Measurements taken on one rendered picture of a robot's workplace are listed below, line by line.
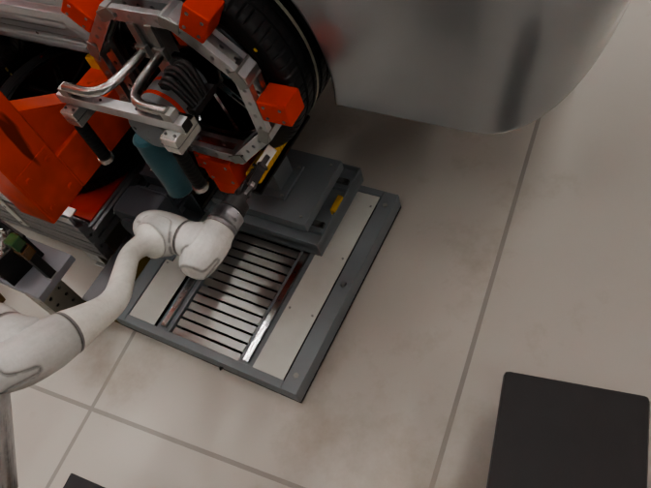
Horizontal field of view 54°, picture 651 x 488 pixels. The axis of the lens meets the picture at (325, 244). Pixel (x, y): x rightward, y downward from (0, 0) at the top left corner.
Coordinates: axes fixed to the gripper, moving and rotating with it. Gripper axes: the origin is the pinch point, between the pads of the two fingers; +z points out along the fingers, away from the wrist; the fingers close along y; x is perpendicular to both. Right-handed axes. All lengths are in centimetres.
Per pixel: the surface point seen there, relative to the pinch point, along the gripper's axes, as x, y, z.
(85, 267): 20, -111, -32
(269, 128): 5.5, 13.7, 0.2
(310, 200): -26.4, -32.2, 14.1
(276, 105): 8.9, 25.9, -0.6
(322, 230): -35.4, -31.4, 7.0
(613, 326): -116, 26, 13
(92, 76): 57, -51, 11
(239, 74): 20.5, 26.8, -0.8
